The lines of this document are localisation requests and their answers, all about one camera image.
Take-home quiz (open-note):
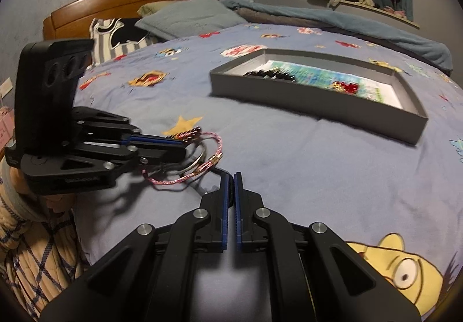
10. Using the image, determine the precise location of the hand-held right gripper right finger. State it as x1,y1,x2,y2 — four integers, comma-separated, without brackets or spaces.
233,172,422,322

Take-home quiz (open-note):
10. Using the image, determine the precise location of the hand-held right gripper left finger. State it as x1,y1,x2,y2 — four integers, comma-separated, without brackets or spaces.
39,172,232,322

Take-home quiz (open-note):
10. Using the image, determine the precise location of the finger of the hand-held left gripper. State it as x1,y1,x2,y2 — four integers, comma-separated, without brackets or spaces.
60,143,189,193
70,106,186,150

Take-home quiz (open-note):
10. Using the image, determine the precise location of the silver bangle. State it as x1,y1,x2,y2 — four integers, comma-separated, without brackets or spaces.
169,143,209,175

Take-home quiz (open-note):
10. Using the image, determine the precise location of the pink braided cord bracelet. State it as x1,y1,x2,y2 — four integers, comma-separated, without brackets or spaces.
141,130,224,187

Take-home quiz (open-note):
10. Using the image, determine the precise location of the grey shallow box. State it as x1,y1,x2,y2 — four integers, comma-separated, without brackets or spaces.
209,48,429,146

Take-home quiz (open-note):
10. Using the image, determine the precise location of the black bead bracelet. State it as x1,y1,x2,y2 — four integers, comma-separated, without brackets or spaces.
245,67,302,84

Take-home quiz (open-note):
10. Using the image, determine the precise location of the person's left forearm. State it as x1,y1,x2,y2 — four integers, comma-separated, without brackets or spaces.
0,159,89,320

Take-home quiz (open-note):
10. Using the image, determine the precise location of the person's left hand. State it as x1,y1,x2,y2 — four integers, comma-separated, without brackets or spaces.
35,193,77,215

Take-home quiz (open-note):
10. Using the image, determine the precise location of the pink box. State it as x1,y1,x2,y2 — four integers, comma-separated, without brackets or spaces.
0,79,16,150

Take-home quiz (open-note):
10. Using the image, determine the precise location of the blue cartoon printed bedsheet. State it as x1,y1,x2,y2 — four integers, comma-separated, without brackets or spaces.
71,21,463,322

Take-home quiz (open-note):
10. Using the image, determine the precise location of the striped cushion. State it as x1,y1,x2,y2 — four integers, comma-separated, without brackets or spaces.
88,17,160,65

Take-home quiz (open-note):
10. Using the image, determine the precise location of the grey-blue pillow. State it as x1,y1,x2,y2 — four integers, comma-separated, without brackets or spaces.
134,0,247,41

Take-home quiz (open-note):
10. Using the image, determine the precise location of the yellow-green pillow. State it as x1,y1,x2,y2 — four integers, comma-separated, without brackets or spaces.
137,1,171,17

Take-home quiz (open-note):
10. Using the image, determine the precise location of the teal printed paper liner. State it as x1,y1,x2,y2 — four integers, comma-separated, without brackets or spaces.
265,59,385,103

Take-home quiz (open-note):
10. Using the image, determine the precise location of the grey blanket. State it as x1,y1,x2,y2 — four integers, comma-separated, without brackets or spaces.
236,7,327,25

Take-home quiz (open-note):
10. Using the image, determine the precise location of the blue blanket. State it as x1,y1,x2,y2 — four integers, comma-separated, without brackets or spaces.
220,0,453,74

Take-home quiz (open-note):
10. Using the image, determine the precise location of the window sill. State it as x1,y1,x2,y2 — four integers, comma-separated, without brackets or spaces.
297,0,421,30

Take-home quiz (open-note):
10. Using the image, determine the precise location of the pink cloth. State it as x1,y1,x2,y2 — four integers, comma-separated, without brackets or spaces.
385,6,408,21

